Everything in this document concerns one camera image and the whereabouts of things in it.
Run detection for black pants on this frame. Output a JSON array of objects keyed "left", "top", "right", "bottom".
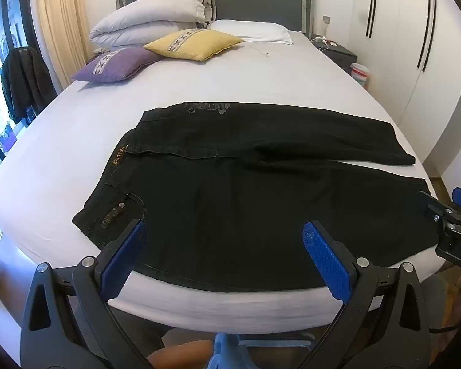
[{"left": 72, "top": 101, "right": 440, "bottom": 293}]

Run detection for white pillow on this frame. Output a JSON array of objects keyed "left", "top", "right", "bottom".
[{"left": 207, "top": 19, "right": 294, "bottom": 45}]

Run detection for beige curtain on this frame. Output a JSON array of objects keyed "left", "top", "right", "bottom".
[{"left": 36, "top": 0, "right": 95, "bottom": 89}]

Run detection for white folded duvet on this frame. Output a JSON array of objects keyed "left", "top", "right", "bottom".
[{"left": 89, "top": 0, "right": 216, "bottom": 47}]

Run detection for grey headboard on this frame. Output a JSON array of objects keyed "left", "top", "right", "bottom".
[{"left": 115, "top": 0, "right": 316, "bottom": 41}]

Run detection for person's leg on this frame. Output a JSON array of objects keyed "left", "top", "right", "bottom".
[{"left": 146, "top": 340, "right": 216, "bottom": 369}]

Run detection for white wardrobe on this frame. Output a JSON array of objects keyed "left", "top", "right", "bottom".
[{"left": 353, "top": 0, "right": 461, "bottom": 177}]

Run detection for black wardrobe handle strip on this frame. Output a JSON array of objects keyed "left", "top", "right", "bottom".
[
  {"left": 366, "top": 0, "right": 379, "bottom": 39},
  {"left": 417, "top": 0, "right": 437, "bottom": 72}
]

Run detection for white charger cable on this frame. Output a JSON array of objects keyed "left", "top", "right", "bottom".
[{"left": 311, "top": 36, "right": 339, "bottom": 50}]

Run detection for blue plastic stool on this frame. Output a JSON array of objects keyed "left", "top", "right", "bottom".
[{"left": 209, "top": 331, "right": 316, "bottom": 369}]

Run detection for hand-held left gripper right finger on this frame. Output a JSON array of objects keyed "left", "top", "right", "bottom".
[{"left": 301, "top": 221, "right": 442, "bottom": 369}]

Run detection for white bed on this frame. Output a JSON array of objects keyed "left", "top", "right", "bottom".
[{"left": 0, "top": 19, "right": 446, "bottom": 335}]

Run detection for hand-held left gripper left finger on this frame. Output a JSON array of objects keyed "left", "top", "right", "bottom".
[{"left": 21, "top": 219, "right": 166, "bottom": 369}]

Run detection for black jacket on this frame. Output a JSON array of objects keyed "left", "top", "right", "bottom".
[{"left": 1, "top": 46, "right": 58, "bottom": 124}]

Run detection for dark nightstand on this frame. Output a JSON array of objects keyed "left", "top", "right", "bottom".
[{"left": 311, "top": 40, "right": 358, "bottom": 74}]

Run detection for purple patterned cushion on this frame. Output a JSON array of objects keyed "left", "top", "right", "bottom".
[{"left": 71, "top": 47, "right": 164, "bottom": 84}]

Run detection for yellow patterned cushion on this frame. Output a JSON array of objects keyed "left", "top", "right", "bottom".
[{"left": 143, "top": 29, "right": 244, "bottom": 62}]

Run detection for white bin with red trim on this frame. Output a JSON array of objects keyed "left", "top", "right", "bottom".
[{"left": 349, "top": 62, "right": 370, "bottom": 91}]

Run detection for window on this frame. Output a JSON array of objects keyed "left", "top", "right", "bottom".
[{"left": 0, "top": 0, "right": 39, "bottom": 185}]

